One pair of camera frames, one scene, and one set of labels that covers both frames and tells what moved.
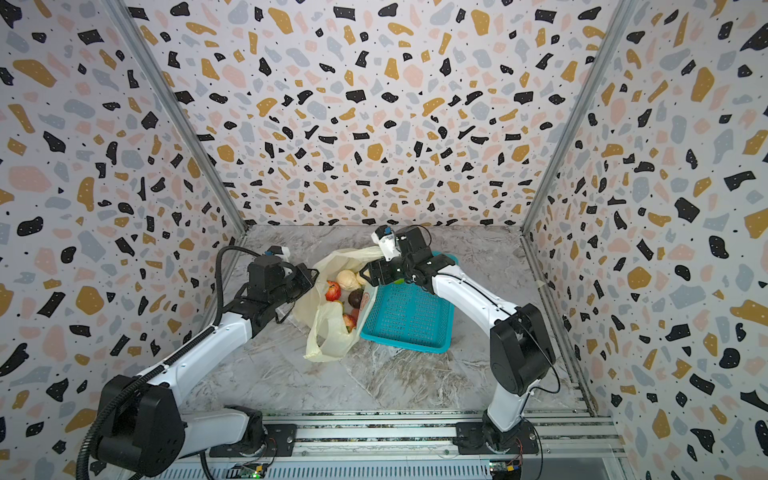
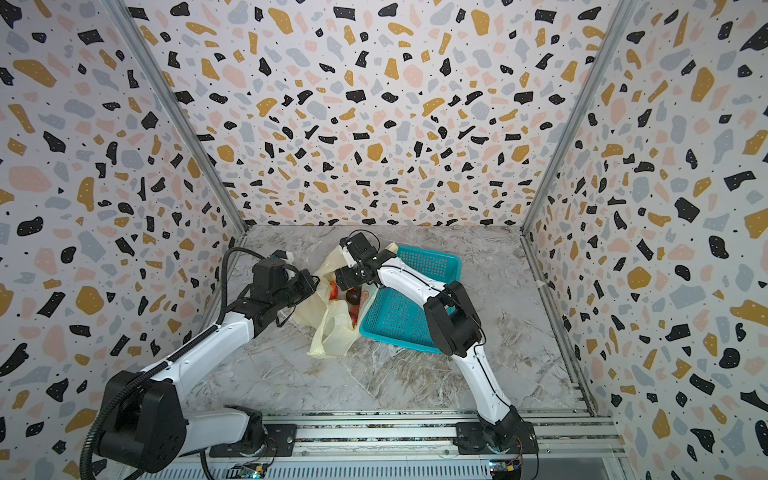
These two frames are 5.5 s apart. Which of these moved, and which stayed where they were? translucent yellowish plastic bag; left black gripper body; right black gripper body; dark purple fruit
Moved: right black gripper body
Stayed: translucent yellowish plastic bag; dark purple fruit; left black gripper body
